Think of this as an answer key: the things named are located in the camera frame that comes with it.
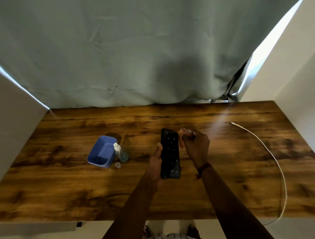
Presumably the person's right hand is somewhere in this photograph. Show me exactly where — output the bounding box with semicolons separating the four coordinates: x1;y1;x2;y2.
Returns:
182;130;210;170

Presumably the person's left hand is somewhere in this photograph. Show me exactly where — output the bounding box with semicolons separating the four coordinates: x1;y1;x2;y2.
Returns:
145;142;165;189

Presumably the orange cleaning cloth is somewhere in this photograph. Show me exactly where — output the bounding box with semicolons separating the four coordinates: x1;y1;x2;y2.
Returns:
178;128;195;149

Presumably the black smartphone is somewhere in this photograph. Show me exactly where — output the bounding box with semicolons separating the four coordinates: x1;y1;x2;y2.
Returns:
160;128;181;179

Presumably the person's left forearm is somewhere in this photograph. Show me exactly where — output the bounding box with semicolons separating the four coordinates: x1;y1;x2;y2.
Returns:
102;172;158;239

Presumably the person's right forearm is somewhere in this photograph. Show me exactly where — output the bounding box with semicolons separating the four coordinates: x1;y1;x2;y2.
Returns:
200;166;275;239

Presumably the dark red wristband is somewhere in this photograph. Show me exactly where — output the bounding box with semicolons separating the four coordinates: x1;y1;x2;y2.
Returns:
196;163;213;180

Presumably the clear spray bottle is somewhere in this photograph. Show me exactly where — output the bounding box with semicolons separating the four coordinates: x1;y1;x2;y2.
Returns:
113;142;129;163

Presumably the blue plastic container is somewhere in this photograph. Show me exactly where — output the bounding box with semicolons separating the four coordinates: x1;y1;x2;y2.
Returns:
87;136;117;168

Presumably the striped clothing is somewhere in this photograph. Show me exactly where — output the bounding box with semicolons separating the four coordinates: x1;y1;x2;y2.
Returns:
151;233;195;239

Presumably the person's foot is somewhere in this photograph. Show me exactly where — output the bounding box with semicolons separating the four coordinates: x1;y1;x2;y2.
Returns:
186;225;201;239

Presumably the grey-green curtain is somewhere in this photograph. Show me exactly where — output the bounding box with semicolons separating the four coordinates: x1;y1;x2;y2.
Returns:
0;0;303;109

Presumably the white charging cable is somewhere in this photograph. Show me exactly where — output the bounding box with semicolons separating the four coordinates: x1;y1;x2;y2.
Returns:
230;122;288;226

